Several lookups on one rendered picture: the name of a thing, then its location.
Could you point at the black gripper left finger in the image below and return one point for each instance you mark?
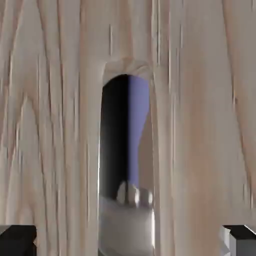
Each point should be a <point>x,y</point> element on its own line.
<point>16,240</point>

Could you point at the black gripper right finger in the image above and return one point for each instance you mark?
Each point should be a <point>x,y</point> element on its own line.
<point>243,243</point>

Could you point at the light wood drawer front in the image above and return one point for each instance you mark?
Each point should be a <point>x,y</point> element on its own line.
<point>50,120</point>

